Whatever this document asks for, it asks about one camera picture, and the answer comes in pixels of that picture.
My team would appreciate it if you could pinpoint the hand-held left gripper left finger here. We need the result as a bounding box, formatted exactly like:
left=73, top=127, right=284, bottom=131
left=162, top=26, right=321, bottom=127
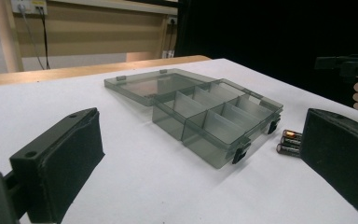
left=8, top=107, right=105, bottom=224

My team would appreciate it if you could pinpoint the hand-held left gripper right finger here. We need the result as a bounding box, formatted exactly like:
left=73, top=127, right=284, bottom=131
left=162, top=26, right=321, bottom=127
left=299, top=107, right=358, bottom=224

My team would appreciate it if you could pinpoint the black battery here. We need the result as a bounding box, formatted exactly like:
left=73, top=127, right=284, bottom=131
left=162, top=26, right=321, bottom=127
left=280, top=135, right=302, bottom=147
left=282, top=129, right=303, bottom=141
left=276, top=143, right=301, bottom=158

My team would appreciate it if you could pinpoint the clear grey compartment box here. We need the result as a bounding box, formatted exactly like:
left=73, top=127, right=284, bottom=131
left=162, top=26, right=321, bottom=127
left=103, top=68, right=284, bottom=170

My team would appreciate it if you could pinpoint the black curtain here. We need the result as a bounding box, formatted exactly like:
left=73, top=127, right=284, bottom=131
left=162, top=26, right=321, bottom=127
left=174, top=0, right=358, bottom=108

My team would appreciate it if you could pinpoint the wooden desk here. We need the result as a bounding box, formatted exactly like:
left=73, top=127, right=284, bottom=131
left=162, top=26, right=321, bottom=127
left=0, top=0, right=213, bottom=88

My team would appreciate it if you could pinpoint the white power strip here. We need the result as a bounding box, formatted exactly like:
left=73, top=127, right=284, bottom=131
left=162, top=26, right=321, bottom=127
left=11, top=0, right=48, bottom=15

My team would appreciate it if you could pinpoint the black cable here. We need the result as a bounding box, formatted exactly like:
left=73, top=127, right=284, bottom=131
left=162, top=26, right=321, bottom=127
left=36, top=6, right=51, bottom=70

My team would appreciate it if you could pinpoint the grey cable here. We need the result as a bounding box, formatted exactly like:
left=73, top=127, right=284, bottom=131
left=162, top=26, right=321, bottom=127
left=18, top=4, right=46, bottom=71

